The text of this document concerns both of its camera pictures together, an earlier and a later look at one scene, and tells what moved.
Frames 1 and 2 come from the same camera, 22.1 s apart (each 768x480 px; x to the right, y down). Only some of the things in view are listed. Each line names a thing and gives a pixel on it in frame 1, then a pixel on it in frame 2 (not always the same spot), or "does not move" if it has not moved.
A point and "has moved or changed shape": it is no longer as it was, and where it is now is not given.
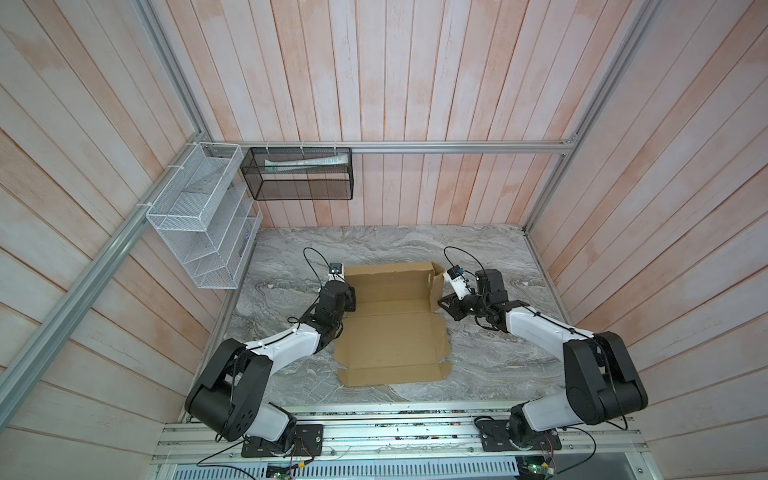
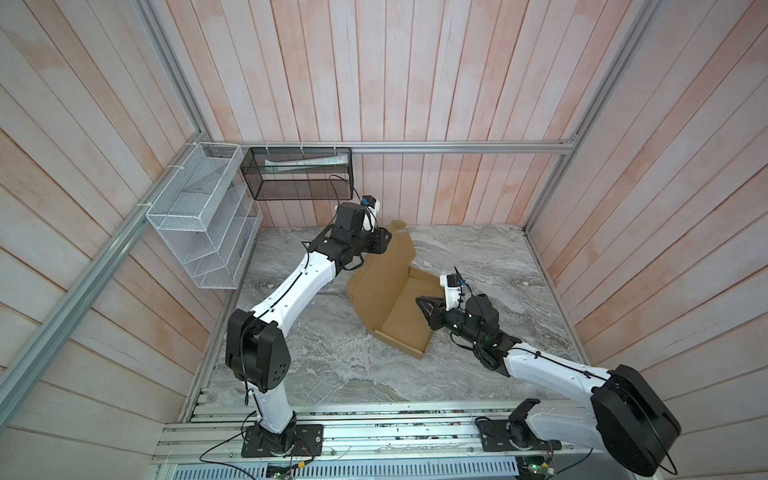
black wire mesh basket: [300, 173] does not move
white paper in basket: [301, 163] does not move
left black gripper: [350, 297] to [380, 244]
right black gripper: [453, 308] to [438, 310]
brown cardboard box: [395, 334] has moved or changed shape
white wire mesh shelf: [206, 215] does not move
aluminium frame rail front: [406, 434] does not move
